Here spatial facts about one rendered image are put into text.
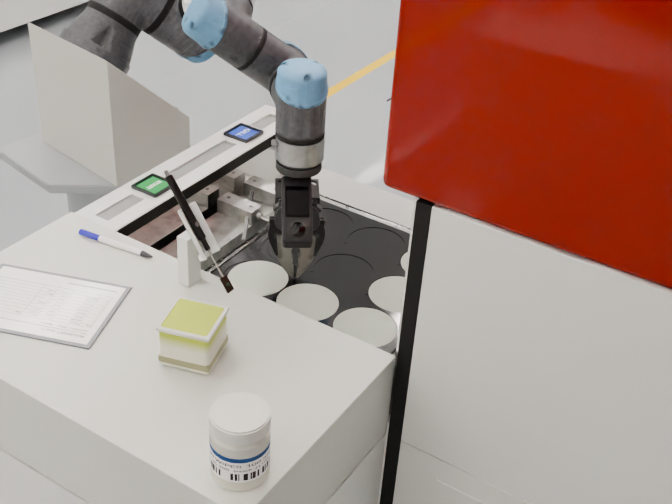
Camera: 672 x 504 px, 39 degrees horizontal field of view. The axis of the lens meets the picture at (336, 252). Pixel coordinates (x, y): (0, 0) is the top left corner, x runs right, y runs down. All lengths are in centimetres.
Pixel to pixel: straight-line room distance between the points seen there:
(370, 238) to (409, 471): 45
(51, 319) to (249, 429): 43
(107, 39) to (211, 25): 58
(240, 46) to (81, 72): 58
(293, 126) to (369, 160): 244
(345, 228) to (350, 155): 216
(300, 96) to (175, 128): 69
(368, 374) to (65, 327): 43
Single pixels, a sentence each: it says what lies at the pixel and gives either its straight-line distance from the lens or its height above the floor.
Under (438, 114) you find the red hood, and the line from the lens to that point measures 112.
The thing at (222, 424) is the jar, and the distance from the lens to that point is 108.
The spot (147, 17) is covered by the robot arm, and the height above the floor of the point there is 112.
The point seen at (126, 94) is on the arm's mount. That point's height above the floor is 101.
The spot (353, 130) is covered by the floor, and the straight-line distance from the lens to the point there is 406.
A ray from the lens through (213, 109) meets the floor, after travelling 420.
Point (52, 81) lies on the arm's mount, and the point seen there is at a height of 99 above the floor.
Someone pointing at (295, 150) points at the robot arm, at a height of 115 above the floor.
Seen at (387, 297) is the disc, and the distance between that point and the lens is 155.
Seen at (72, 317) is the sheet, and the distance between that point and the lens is 140.
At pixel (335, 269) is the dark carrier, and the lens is 160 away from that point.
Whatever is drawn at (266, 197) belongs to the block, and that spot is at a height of 89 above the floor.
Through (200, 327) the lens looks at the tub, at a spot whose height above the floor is 103.
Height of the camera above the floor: 182
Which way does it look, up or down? 34 degrees down
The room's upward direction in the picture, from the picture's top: 4 degrees clockwise
